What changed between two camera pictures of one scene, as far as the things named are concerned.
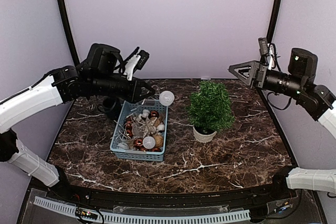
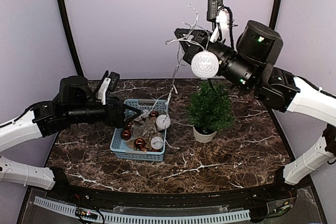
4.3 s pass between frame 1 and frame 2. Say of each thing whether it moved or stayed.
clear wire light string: moved
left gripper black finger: moved
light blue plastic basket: stayed
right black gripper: moved
